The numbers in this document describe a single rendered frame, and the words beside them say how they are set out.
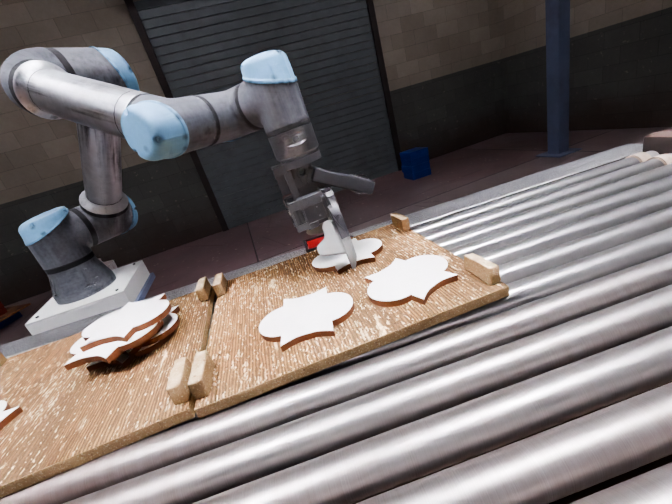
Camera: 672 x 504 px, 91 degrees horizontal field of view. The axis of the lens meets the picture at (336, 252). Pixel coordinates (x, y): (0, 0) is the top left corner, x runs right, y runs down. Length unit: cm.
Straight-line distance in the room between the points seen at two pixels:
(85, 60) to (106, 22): 467
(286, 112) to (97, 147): 57
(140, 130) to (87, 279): 67
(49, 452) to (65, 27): 534
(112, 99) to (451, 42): 619
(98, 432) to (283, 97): 49
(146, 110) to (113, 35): 501
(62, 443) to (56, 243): 66
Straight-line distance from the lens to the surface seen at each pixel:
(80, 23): 562
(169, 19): 545
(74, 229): 112
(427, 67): 628
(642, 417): 37
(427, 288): 47
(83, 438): 52
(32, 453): 56
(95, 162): 102
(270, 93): 54
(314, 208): 56
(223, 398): 43
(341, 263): 59
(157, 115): 51
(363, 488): 34
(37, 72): 79
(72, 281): 112
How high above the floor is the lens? 119
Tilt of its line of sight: 22 degrees down
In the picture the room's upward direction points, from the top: 16 degrees counter-clockwise
